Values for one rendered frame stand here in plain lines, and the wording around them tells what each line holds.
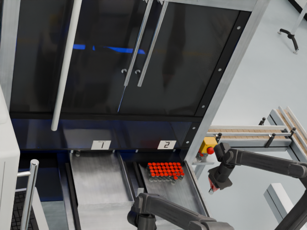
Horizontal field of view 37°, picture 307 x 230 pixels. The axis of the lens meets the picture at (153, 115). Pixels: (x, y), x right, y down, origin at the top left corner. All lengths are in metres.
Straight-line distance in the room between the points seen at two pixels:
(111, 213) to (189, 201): 0.41
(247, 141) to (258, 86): 2.38
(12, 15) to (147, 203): 0.80
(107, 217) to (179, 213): 0.76
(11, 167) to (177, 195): 1.09
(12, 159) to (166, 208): 0.49
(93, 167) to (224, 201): 1.60
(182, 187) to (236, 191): 1.46
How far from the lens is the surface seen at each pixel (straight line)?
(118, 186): 2.26
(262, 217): 3.73
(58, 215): 2.60
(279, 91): 5.16
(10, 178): 1.47
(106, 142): 2.21
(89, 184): 2.23
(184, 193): 2.34
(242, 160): 1.84
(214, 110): 2.26
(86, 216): 2.12
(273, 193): 3.14
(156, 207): 1.53
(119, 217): 2.15
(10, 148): 1.40
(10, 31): 1.77
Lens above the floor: 2.57
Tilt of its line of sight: 39 degrees down
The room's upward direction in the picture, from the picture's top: 20 degrees clockwise
